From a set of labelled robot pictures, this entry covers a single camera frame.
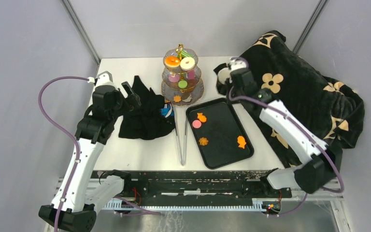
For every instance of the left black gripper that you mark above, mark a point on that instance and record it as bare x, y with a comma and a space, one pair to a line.
131, 102

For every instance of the brown madeleine bread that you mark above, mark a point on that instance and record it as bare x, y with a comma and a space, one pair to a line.
191, 86

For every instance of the pink cake slice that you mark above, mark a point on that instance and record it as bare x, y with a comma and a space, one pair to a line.
191, 75

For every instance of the orange fish cookie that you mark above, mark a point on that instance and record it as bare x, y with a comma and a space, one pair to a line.
241, 142
201, 117

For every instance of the white frosted donut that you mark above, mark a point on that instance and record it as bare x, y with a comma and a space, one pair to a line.
187, 63

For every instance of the brown round chocolate cookie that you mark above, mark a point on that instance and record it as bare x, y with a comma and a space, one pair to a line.
188, 99

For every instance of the green round cookie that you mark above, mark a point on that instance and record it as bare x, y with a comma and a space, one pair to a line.
182, 84

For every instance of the three-tier glass cake stand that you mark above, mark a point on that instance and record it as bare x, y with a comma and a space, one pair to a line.
169, 89

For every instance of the green cake slice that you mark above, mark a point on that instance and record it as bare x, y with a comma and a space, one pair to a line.
181, 53

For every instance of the orange leaf cookie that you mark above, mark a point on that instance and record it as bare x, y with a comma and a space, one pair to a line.
177, 98

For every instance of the metal serving tongs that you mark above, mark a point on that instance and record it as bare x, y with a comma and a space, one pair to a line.
181, 129

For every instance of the orange frosted donut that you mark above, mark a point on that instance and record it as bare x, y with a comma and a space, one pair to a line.
172, 62

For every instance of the black mug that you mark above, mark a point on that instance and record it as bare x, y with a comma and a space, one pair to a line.
223, 74

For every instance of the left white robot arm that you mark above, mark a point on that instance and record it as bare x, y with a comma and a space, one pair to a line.
71, 209

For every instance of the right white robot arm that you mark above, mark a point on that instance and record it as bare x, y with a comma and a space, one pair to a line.
318, 160

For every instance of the black cloth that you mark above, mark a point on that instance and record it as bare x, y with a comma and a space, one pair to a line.
146, 123

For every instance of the black serving tray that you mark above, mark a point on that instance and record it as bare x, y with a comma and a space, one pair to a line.
221, 129

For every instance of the pink round cookie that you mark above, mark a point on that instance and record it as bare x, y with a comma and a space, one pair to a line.
196, 124

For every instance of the blue patterned item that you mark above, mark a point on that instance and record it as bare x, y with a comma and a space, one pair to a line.
167, 110

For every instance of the orange flower cookie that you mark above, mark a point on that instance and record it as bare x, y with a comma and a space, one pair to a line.
203, 141

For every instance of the black floral blanket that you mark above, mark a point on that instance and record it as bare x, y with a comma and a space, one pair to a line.
325, 106

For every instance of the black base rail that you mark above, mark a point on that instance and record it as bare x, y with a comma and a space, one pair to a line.
199, 188

